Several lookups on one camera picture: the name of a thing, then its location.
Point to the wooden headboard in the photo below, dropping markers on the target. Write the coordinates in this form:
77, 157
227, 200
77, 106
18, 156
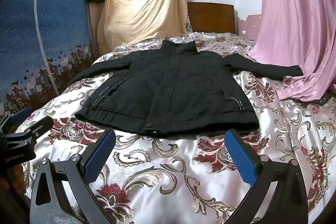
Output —
211, 16

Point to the pink hanging sheet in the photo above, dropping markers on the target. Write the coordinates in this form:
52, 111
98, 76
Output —
294, 24

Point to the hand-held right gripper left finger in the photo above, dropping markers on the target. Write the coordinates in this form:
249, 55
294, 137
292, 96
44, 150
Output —
101, 155

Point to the floral satin bedspread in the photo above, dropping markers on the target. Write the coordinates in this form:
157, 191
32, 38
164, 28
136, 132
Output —
183, 174

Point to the black jacket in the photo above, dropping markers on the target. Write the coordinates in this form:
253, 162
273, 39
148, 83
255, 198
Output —
170, 87

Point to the beige hanging sheet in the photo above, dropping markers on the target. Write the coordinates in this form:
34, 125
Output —
141, 6

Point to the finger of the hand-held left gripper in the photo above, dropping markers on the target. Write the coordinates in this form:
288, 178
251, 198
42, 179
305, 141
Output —
22, 114
42, 127

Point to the blue printed fabric wardrobe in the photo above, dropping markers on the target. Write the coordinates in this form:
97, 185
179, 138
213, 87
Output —
44, 37

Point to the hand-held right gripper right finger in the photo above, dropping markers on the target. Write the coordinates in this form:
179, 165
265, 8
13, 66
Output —
240, 158

